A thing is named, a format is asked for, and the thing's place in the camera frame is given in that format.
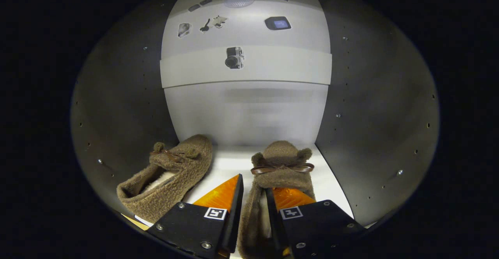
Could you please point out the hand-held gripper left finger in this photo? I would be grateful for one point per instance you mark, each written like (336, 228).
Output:
(234, 220)

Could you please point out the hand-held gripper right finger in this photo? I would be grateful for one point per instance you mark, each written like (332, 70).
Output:
(275, 227)

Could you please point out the brown fuzzy shoe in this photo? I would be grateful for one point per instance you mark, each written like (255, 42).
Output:
(171, 196)
(280, 181)

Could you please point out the dark grey shoe cabinet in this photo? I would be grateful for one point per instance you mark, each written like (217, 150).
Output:
(370, 95)

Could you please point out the white cabinet shelf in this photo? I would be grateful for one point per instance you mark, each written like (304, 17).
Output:
(230, 165)

